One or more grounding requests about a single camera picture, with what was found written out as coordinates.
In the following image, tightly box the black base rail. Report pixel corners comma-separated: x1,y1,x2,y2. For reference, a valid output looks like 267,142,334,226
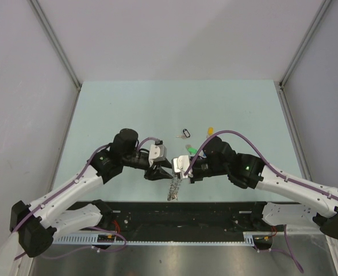
106,201,275,243

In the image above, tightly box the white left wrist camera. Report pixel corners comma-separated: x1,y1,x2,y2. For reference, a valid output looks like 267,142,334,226
148,140,167,166

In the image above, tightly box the black tag key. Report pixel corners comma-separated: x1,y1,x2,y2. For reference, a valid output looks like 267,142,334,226
176,128,191,139

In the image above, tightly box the white slotted cable duct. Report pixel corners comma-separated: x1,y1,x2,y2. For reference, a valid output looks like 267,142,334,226
53,232,273,247

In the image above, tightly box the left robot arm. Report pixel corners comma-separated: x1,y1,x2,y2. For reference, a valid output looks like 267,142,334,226
10,128,172,257

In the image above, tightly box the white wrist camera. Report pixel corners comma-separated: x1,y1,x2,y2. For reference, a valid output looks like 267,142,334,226
148,140,167,166
171,155,193,179

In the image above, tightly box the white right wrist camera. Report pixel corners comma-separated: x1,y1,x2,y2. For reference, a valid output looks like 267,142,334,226
171,155,193,179

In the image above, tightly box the aluminium frame post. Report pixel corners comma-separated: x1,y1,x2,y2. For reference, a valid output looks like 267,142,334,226
278,0,333,89
27,0,82,91

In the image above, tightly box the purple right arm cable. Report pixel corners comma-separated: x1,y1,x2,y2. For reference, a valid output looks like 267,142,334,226
183,130,338,273

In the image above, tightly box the metal disc with keyrings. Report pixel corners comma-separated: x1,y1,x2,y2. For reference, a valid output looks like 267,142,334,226
167,173,182,201

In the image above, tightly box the aluminium frame post right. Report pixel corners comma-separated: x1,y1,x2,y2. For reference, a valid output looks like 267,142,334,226
278,0,333,89

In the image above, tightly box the aluminium frame post left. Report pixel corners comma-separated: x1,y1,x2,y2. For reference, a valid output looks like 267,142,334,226
27,0,82,91

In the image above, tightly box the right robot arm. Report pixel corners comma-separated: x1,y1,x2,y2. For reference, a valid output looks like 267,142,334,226
179,136,338,240

